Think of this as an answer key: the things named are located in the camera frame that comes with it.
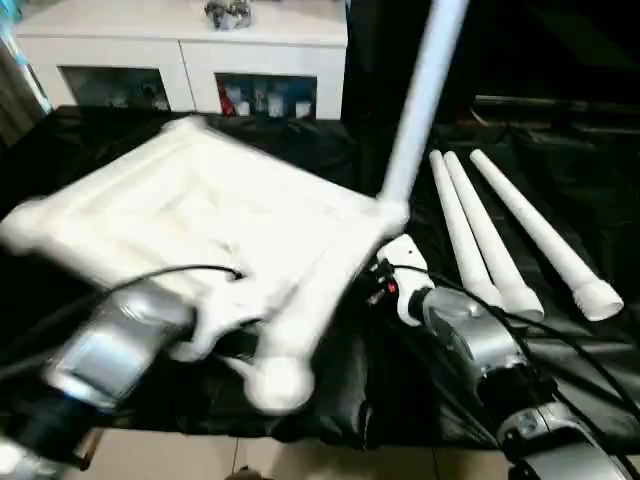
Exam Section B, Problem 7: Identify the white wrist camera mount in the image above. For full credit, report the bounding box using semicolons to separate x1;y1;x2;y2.
378;234;437;327
168;294;267;362

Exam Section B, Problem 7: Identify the white plastic table leg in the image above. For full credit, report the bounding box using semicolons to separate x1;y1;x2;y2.
443;149;546;322
428;151;505;310
469;148;626;323
376;0;472;212

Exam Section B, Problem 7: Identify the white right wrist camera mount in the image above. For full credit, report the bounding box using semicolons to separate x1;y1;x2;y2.
378;234;437;327

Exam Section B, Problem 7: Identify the white plastic table top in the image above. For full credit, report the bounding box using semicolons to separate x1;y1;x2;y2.
0;114;410;415

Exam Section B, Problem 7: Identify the grey curtain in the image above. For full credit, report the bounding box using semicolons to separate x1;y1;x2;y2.
0;39;45;147

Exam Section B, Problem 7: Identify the black glossy mat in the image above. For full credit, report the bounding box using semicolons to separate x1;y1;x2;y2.
0;104;640;451

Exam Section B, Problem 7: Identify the white cabinet with glass doors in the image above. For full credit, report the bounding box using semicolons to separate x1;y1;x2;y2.
12;0;350;122

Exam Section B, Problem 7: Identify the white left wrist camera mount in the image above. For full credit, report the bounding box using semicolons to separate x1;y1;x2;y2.
168;294;267;362

